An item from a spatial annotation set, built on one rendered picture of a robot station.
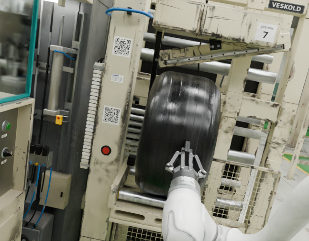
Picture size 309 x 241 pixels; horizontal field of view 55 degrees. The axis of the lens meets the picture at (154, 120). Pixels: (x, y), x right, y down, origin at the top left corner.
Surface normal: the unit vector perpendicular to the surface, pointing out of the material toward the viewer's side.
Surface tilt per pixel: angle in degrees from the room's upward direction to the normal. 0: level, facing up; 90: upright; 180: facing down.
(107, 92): 90
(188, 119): 63
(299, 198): 99
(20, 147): 90
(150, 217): 90
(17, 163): 90
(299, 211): 111
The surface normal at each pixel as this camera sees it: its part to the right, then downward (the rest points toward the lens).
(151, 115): -0.66, -0.30
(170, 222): -0.66, -0.62
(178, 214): -0.26, -0.82
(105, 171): -0.08, 0.19
